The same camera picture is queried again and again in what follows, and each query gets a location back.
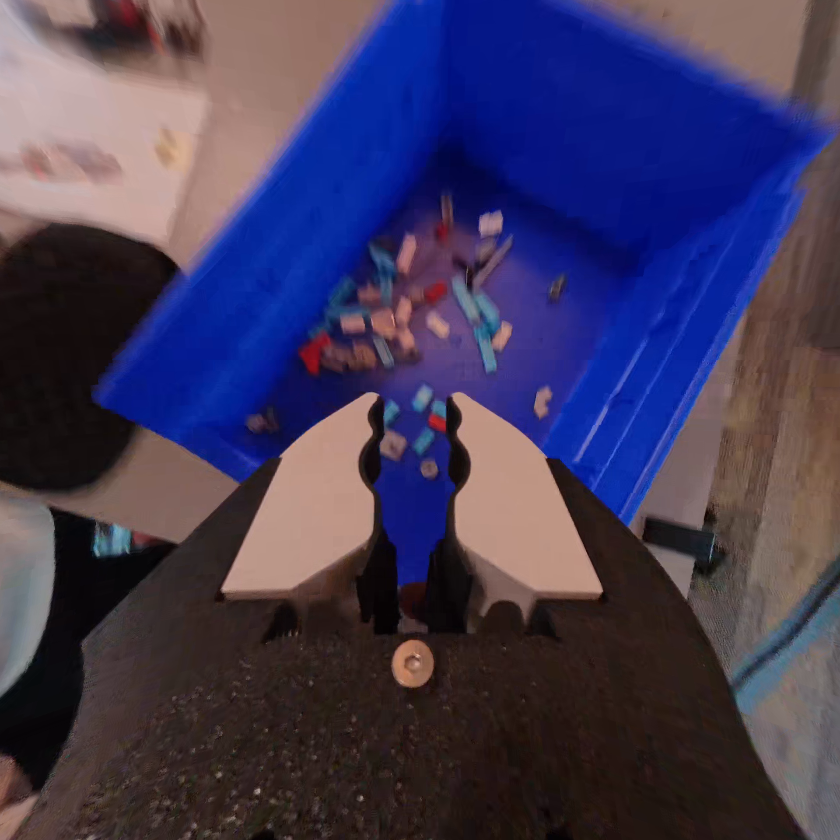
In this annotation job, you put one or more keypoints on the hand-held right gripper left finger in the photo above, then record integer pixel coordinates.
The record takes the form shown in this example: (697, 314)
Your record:
(315, 512)

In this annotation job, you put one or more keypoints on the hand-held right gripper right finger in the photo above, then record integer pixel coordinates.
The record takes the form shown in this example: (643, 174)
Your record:
(518, 518)

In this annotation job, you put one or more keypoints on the pile of lego pieces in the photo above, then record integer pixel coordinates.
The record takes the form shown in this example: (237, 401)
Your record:
(394, 321)

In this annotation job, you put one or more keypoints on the blue plastic bin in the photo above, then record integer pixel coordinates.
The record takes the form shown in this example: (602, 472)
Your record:
(558, 131)

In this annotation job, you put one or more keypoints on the open lego instruction booklet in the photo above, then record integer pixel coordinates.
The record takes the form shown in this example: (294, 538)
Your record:
(92, 131)

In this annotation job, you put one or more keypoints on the grey lego helicopter body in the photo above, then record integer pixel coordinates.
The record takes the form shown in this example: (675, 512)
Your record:
(144, 23)

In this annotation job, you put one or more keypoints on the black textured wrist rest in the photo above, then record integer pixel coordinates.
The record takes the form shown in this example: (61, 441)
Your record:
(65, 354)

